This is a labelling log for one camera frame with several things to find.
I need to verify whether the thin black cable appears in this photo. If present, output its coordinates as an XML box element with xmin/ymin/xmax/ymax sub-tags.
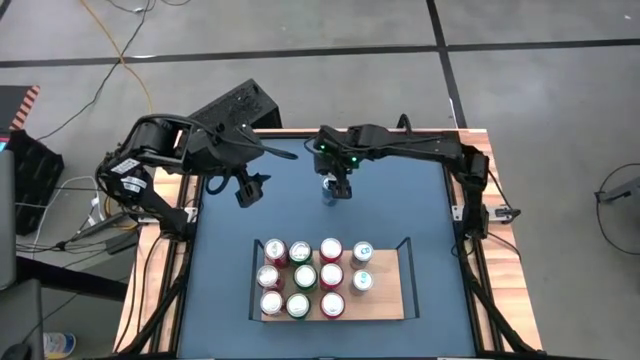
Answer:
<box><xmin>204</xmin><ymin>172</ymin><xmax>234</xmax><ymax>197</ymax></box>

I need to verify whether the black sleeved cable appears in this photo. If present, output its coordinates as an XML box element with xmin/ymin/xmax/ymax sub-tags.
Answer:
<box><xmin>457</xmin><ymin>234</ymin><xmax>546</xmax><ymax>356</ymax></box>
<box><xmin>117</xmin><ymin>239</ymin><xmax>194</xmax><ymax>356</ymax></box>

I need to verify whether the yellow cable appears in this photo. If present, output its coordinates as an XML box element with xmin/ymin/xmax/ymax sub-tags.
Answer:
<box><xmin>79</xmin><ymin>0</ymin><xmax>154</xmax><ymax>115</ymax></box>

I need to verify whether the red Coca-Cola can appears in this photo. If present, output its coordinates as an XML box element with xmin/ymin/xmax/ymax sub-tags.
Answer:
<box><xmin>255</xmin><ymin>263</ymin><xmax>284</xmax><ymax>292</ymax></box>
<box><xmin>259</xmin><ymin>289</ymin><xmax>286</xmax><ymax>317</ymax></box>
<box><xmin>262</xmin><ymin>238</ymin><xmax>290</xmax><ymax>268</ymax></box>

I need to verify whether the green Sprite can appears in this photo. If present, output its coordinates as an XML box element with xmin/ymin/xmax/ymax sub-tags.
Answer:
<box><xmin>288</xmin><ymin>240</ymin><xmax>314</xmax><ymax>266</ymax></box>
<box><xmin>292</xmin><ymin>263</ymin><xmax>319</xmax><ymax>293</ymax></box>
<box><xmin>285</xmin><ymin>292</ymin><xmax>312</xmax><ymax>321</ymax></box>

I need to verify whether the red Fanta can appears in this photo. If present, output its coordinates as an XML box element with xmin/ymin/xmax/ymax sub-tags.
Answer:
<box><xmin>318</xmin><ymin>262</ymin><xmax>345</xmax><ymax>291</ymax></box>
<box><xmin>319</xmin><ymin>291</ymin><xmax>347</xmax><ymax>320</ymax></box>

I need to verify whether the black fabric case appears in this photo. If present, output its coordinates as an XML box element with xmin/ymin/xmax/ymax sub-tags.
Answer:
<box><xmin>7</xmin><ymin>128</ymin><xmax>66</xmax><ymax>236</ymax></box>

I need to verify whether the wooden table border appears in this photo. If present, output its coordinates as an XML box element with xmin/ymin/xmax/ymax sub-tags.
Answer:
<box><xmin>113</xmin><ymin>127</ymin><xmax>544</xmax><ymax>360</ymax></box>

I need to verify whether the white yellow container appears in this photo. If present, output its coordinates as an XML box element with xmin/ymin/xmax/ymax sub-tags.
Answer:
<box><xmin>42</xmin><ymin>330</ymin><xmax>77</xmax><ymax>359</ymax></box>

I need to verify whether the wooden shelf black metal frame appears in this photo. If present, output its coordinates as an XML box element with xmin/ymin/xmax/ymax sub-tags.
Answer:
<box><xmin>248</xmin><ymin>237</ymin><xmax>422</xmax><ymax>323</ymax></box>

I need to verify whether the stool base with ring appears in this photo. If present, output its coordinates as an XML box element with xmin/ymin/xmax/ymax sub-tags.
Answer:
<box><xmin>593</xmin><ymin>162</ymin><xmax>640</xmax><ymax>256</ymax></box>

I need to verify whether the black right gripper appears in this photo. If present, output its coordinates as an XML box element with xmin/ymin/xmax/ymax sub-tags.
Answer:
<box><xmin>312</xmin><ymin>124</ymin><xmax>362</xmax><ymax>200</ymax></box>

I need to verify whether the black power brick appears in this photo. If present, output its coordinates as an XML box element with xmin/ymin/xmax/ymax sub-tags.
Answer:
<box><xmin>104</xmin><ymin>232</ymin><xmax>140</xmax><ymax>256</ymax></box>

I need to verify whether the white cable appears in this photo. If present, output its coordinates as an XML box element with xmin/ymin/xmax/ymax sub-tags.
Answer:
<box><xmin>29</xmin><ymin>174</ymin><xmax>104</xmax><ymax>251</ymax></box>

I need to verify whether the black floor cable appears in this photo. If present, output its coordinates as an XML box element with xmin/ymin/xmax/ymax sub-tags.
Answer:
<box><xmin>34</xmin><ymin>0</ymin><xmax>194</xmax><ymax>144</ymax></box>

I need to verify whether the grey flat panel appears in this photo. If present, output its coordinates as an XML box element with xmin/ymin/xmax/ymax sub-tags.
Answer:
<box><xmin>0</xmin><ymin>149</ymin><xmax>17</xmax><ymax>291</ymax></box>

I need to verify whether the red soda can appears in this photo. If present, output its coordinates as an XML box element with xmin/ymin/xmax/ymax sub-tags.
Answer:
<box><xmin>318</xmin><ymin>237</ymin><xmax>345</xmax><ymax>265</ymax></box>

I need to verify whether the black floor beam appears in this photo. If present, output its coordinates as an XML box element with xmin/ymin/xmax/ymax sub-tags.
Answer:
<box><xmin>14</xmin><ymin>254</ymin><xmax>129</xmax><ymax>302</ymax></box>

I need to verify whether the orange black striped panel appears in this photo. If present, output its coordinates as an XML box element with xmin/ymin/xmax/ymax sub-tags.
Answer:
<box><xmin>0</xmin><ymin>83</ymin><xmax>41</xmax><ymax>134</ymax></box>

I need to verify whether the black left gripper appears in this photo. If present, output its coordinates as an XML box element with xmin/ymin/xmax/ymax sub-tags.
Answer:
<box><xmin>187</xmin><ymin>122</ymin><xmax>300</xmax><ymax>209</ymax></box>

